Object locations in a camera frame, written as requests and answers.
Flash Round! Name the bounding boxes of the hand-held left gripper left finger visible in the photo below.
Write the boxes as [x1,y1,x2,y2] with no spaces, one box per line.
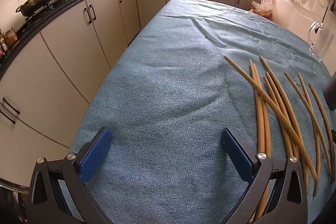
[26,127,114,224]

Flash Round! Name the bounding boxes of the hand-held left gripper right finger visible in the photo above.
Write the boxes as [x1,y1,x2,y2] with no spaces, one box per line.
[220,127,309,224]

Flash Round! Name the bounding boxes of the pile of wooden chopsticks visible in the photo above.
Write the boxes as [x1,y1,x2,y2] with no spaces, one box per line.
[224,55,336,224]

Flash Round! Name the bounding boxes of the dark chopstick holder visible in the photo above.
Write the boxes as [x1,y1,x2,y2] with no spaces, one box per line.
[324,74,336,112]

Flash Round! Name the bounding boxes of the blue table cloth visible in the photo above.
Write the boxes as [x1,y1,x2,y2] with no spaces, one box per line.
[68,0,336,224]

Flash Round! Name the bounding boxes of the beige kitchen cabinets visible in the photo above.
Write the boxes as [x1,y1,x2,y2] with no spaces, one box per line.
[0,0,265,188]

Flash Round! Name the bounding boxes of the clear glass mug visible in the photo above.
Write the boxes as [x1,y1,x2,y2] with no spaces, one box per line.
[308,20,336,62]

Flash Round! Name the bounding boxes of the condiment jar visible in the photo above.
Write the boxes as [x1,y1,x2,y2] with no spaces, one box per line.
[5,28,19,46]

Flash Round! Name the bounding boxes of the red bin with plastic bags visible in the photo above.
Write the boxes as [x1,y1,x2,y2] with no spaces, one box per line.
[251,0,273,17]

